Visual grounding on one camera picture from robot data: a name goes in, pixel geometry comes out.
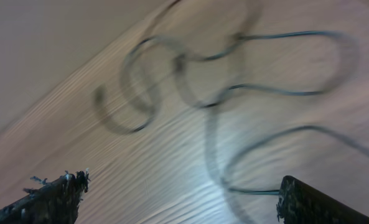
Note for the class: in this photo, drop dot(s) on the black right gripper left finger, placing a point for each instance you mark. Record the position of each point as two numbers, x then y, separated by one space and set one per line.
55 202

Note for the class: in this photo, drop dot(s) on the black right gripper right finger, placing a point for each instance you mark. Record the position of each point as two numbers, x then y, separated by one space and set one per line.
300 203

